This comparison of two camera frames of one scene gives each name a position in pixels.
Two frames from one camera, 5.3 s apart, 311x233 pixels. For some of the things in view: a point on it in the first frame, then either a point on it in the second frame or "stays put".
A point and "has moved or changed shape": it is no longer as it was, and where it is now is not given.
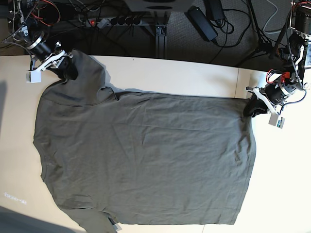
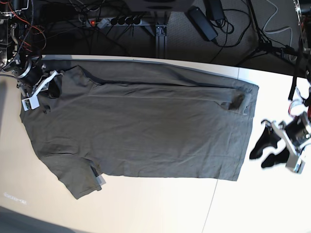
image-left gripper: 55,55 -> 36,80
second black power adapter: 214,9 stays put
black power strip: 102,22 stays put
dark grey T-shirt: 146,159 has moved or changed shape
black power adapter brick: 201,23 stays put
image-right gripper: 268,98 -> 295,133
